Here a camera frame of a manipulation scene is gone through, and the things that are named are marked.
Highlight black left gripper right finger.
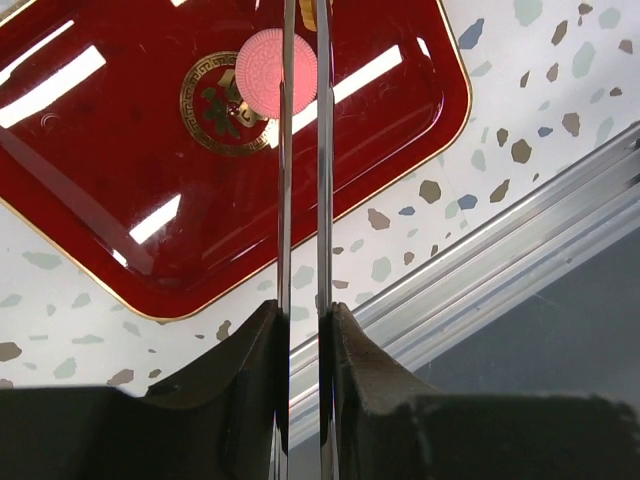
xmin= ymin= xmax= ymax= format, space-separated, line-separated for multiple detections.
xmin=319 ymin=303 xmax=639 ymax=479

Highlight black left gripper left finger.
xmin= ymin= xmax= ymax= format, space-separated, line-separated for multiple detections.
xmin=1 ymin=300 xmax=284 ymax=479

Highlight steel serving tongs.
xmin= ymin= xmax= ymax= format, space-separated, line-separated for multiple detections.
xmin=277 ymin=1 xmax=339 ymax=479

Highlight tan round biscuit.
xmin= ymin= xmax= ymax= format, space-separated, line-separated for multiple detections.
xmin=298 ymin=0 xmax=317 ymax=32

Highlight pink sandwich cookie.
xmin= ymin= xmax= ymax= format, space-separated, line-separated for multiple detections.
xmin=235 ymin=28 xmax=318 ymax=119

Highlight aluminium frame rail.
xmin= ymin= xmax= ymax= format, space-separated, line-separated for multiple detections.
xmin=287 ymin=122 xmax=640 ymax=446

